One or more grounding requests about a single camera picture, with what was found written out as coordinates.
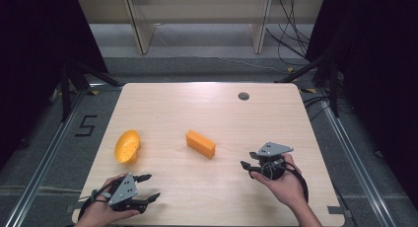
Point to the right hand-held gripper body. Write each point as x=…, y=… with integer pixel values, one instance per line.
x=272, y=158

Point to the black curtain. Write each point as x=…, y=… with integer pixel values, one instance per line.
x=378, y=72
x=36, y=56

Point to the orange rectangular block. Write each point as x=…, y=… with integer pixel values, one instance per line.
x=200, y=144

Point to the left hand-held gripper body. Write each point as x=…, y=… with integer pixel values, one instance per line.
x=123, y=191

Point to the person's left hand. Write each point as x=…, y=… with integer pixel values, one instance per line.
x=98, y=212

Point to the grey round table grommet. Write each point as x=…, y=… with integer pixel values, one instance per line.
x=243, y=96

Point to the black metal stand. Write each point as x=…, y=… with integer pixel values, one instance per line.
x=67, y=89
x=333, y=85

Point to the yellow plastic bowl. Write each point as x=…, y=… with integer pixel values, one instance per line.
x=126, y=147

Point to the person's right hand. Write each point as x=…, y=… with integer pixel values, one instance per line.
x=285, y=189

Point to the aluminium floor rail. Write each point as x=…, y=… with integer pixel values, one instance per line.
x=355, y=161
x=42, y=164

